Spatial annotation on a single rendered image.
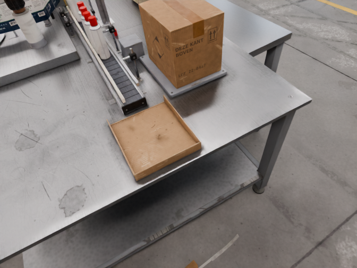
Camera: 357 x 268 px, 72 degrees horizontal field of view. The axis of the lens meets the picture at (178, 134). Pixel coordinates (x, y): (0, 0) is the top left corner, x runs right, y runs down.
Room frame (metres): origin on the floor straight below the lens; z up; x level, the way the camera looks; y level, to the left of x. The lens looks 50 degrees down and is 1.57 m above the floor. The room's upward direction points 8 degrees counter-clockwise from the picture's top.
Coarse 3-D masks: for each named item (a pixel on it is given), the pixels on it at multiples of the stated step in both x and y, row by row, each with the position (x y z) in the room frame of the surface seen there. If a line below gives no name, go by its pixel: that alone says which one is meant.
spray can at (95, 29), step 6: (90, 18) 1.13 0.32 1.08; (90, 24) 1.13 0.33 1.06; (96, 24) 1.13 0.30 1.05; (90, 30) 1.13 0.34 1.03; (96, 30) 1.12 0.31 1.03; (96, 36) 1.12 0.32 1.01; (102, 36) 1.13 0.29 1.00; (96, 42) 1.12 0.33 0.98; (102, 42) 1.12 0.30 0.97; (102, 48) 1.12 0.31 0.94; (102, 54) 1.12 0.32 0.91; (108, 54) 1.13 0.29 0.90
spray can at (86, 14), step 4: (84, 12) 1.20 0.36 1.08; (88, 12) 1.20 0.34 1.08; (84, 16) 1.19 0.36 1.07; (88, 16) 1.19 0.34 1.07; (88, 20) 1.18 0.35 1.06; (88, 24) 1.17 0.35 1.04; (88, 28) 1.18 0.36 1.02; (88, 32) 1.18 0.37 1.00; (92, 40) 1.18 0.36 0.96; (92, 44) 1.18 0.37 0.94; (96, 48) 1.18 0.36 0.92; (96, 52) 1.18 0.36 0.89
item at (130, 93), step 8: (80, 24) 1.54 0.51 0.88; (112, 56) 1.14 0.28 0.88; (104, 64) 1.08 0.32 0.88; (112, 64) 1.07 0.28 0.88; (104, 72) 1.02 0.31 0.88; (112, 72) 1.00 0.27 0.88; (120, 72) 1.00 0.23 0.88; (120, 80) 0.94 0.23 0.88; (128, 80) 0.93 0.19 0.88; (120, 88) 0.88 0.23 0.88; (128, 88) 0.87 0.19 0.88; (128, 96) 0.82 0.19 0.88; (136, 96) 0.81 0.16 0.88; (128, 104) 0.77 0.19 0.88
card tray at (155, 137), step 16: (144, 112) 0.76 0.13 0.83; (160, 112) 0.74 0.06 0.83; (176, 112) 0.70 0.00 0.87; (112, 128) 0.69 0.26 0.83; (128, 128) 0.68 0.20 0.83; (144, 128) 0.67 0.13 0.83; (160, 128) 0.66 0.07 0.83; (176, 128) 0.64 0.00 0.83; (128, 144) 0.60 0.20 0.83; (144, 144) 0.59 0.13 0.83; (160, 144) 0.58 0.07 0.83; (176, 144) 0.57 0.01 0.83; (192, 144) 0.56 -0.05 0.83; (128, 160) 0.52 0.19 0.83; (144, 160) 0.51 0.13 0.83; (160, 160) 0.50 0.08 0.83; (176, 160) 0.49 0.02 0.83; (144, 176) 0.45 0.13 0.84
